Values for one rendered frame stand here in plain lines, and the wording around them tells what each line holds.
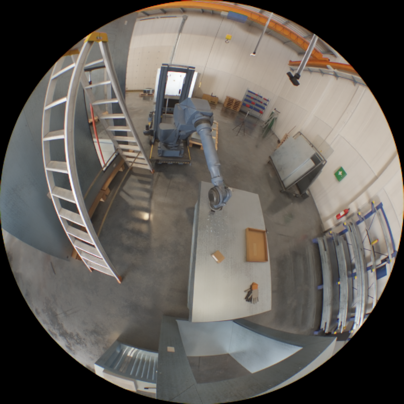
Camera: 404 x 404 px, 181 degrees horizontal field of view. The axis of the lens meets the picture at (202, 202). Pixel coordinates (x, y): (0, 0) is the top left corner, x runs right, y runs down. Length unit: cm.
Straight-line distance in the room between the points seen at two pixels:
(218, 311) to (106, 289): 155
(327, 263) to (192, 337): 364
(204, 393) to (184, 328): 135
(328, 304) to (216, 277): 362
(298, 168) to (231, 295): 343
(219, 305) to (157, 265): 104
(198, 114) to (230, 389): 204
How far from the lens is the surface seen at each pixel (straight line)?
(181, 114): 161
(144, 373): 200
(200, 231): 142
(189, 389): 83
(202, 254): 136
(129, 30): 275
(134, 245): 205
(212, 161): 123
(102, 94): 678
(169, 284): 195
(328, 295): 429
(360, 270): 410
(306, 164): 385
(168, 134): 242
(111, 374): 179
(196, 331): 205
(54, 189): 135
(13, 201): 165
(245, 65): 1184
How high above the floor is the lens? 194
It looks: 54 degrees down
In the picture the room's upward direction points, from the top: 24 degrees clockwise
